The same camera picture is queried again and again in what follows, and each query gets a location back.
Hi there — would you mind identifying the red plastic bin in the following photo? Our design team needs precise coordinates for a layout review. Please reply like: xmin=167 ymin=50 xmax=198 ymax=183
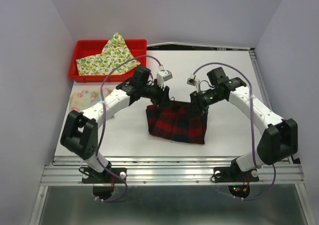
xmin=68 ymin=39 xmax=147 ymax=83

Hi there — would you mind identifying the pastel floral folded skirt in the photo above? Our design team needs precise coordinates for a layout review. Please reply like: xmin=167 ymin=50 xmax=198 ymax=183
xmin=66 ymin=90 xmax=103 ymax=126

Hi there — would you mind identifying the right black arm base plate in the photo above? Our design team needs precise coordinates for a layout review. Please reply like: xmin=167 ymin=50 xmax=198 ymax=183
xmin=210 ymin=167 xmax=259 ymax=183

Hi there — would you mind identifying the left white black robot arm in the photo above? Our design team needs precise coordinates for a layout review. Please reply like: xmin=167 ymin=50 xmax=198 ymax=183
xmin=60 ymin=66 xmax=172 ymax=182

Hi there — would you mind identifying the lemon print skirt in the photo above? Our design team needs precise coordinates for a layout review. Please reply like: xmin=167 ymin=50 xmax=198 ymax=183
xmin=76 ymin=32 xmax=141 ymax=76

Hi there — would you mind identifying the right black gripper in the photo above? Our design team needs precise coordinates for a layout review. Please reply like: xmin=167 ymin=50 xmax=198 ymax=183
xmin=185 ymin=88 xmax=225 ymax=120

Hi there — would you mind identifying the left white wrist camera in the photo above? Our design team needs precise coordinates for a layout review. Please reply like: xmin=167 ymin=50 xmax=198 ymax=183
xmin=156 ymin=65 xmax=173 ymax=88

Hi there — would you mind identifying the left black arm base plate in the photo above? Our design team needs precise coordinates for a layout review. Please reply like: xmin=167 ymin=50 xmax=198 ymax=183
xmin=78 ymin=167 xmax=127 ymax=184

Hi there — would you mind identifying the aluminium right side rail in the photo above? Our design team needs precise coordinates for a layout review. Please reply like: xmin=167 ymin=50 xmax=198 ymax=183
xmin=248 ymin=48 xmax=301 ymax=165

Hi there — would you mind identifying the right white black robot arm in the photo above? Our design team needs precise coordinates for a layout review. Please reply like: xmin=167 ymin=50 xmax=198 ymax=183
xmin=190 ymin=63 xmax=298 ymax=183

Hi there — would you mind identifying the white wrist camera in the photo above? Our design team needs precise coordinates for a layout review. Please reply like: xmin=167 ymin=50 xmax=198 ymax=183
xmin=156 ymin=65 xmax=173 ymax=88
xmin=186 ymin=74 xmax=200 ymax=92

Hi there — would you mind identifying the red navy plaid skirt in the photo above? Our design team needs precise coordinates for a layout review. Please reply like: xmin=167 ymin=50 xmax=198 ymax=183
xmin=146 ymin=101 xmax=208 ymax=145

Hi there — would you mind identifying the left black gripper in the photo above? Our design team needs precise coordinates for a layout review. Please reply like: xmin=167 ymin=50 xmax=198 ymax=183
xmin=140 ymin=79 xmax=173 ymax=108

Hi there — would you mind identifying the aluminium front rail frame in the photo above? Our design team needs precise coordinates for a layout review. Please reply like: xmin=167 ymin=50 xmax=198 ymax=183
xmin=30 ymin=156 xmax=313 ymax=225

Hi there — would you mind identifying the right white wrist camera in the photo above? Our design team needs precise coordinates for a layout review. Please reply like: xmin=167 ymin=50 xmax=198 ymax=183
xmin=186 ymin=74 xmax=200 ymax=92

